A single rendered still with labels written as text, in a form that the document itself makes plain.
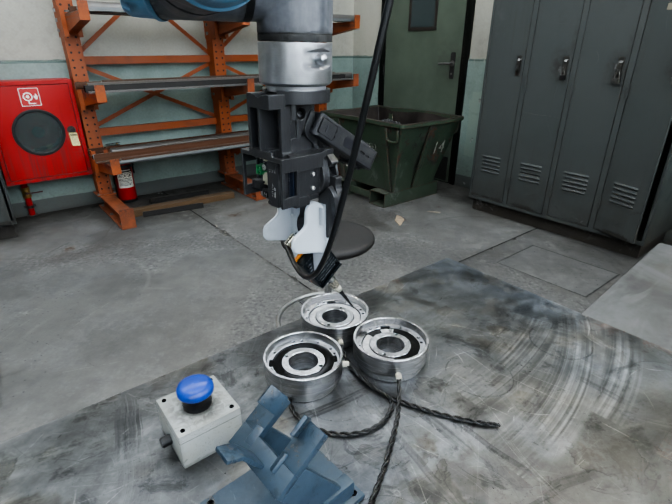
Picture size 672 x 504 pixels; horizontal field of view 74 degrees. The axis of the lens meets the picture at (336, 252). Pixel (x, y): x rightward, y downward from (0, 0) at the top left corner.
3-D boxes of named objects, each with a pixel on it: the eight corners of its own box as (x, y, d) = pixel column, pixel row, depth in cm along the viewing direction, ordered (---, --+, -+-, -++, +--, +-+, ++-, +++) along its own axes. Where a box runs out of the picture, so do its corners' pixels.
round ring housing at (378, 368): (348, 341, 69) (349, 318, 67) (416, 337, 70) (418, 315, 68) (358, 388, 59) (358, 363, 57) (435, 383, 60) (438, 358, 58)
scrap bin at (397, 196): (318, 186, 428) (317, 110, 399) (375, 173, 470) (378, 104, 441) (397, 215, 354) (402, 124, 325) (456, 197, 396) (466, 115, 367)
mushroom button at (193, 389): (209, 399, 54) (203, 366, 52) (223, 419, 51) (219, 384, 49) (176, 415, 52) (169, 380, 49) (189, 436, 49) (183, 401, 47)
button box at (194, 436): (217, 402, 57) (212, 371, 55) (243, 437, 52) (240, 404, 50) (152, 433, 52) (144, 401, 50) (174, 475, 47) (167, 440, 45)
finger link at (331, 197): (307, 233, 54) (301, 161, 51) (318, 229, 55) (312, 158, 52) (335, 241, 51) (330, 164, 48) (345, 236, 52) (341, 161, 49)
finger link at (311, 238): (285, 281, 53) (277, 206, 50) (322, 266, 57) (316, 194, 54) (303, 288, 51) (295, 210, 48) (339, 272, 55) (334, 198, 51)
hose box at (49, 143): (19, 226, 333) (-26, 82, 291) (16, 217, 350) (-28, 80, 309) (144, 202, 384) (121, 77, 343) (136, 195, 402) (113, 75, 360)
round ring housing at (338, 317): (299, 316, 75) (298, 295, 73) (360, 311, 76) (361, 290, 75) (304, 355, 66) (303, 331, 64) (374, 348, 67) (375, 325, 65)
